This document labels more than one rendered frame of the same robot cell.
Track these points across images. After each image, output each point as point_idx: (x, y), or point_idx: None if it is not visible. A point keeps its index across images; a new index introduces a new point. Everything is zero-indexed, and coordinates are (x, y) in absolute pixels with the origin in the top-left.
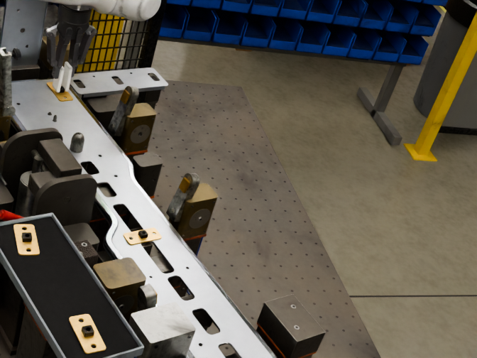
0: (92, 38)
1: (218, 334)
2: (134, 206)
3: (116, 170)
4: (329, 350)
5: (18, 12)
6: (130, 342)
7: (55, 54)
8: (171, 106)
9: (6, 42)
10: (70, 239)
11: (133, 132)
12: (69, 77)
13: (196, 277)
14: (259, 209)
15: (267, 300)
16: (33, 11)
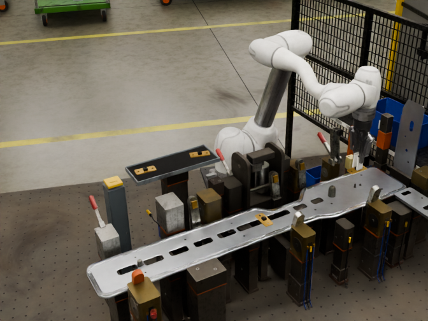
0: (367, 143)
1: (193, 246)
2: (290, 216)
3: (320, 209)
4: None
5: (405, 137)
6: (141, 180)
7: (351, 142)
8: None
9: (398, 153)
10: (202, 162)
11: (369, 216)
12: (357, 161)
13: (237, 239)
14: None
15: None
16: (411, 141)
